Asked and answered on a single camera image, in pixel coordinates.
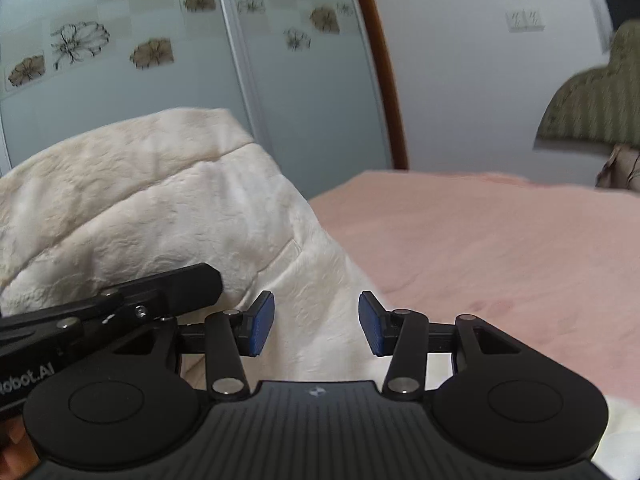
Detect white textured pants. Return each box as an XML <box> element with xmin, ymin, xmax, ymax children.
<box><xmin>1</xmin><ymin>108</ymin><xmax>639</xmax><ymax>479</ymax></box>

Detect person's left hand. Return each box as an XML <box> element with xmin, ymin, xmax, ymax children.
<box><xmin>0</xmin><ymin>416</ymin><xmax>39</xmax><ymax>480</ymax></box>

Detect pink bed blanket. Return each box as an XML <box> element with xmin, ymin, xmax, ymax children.
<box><xmin>311</xmin><ymin>172</ymin><xmax>639</xmax><ymax>400</ymax></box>

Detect patterned pillow at headboard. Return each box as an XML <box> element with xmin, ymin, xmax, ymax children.
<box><xmin>596</xmin><ymin>145</ymin><xmax>640</xmax><ymax>193</ymax></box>

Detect glass floral wardrobe door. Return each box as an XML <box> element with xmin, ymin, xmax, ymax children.
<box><xmin>1</xmin><ymin>0</ymin><xmax>393</xmax><ymax>197</ymax></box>

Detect olive striped headboard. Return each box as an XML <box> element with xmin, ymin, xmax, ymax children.
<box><xmin>537</xmin><ymin>20</ymin><xmax>639</xmax><ymax>148</ymax></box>

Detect white wall socket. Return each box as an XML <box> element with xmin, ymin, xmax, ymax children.
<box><xmin>506</xmin><ymin>9</ymin><xmax>546</xmax><ymax>32</ymax></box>

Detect brown wooden wardrobe frame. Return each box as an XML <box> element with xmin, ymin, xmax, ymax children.
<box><xmin>358</xmin><ymin>0</ymin><xmax>409</xmax><ymax>170</ymax></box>

